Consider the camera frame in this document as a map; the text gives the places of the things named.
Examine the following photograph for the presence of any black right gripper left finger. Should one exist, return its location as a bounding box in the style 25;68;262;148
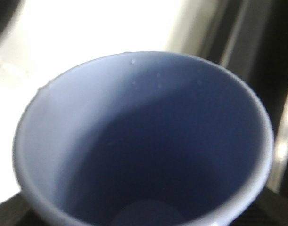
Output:
0;193;42;226

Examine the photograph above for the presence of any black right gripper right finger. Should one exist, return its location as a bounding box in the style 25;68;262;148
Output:
230;187;288;226

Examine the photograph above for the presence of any light blue ribbed cup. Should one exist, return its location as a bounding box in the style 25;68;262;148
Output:
13;52;273;226

